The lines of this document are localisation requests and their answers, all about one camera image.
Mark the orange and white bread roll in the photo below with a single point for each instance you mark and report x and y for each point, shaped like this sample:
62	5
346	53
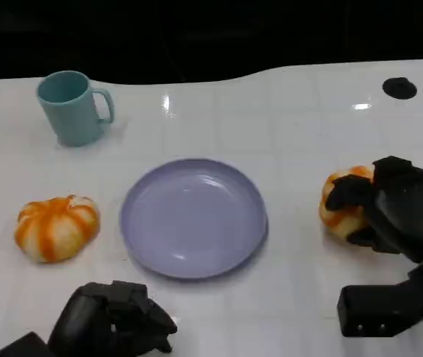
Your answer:
341	219
57	229

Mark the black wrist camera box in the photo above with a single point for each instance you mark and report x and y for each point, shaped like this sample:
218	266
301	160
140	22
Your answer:
386	308
23	346

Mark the black round table grommet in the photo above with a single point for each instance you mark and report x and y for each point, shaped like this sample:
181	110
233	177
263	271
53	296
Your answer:
399	87

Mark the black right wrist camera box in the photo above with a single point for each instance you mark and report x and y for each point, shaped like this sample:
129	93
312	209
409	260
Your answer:
386	308

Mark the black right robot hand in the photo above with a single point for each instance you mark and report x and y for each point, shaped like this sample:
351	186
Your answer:
400	208

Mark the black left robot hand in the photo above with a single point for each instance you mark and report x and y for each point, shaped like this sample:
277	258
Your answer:
88	320

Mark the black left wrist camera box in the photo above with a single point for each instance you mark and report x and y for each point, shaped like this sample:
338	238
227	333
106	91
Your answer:
23	346

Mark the lilac plate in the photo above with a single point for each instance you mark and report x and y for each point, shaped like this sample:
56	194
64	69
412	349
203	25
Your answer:
193	219

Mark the pale green mug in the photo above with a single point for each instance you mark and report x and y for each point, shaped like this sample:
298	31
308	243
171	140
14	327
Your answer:
71	109

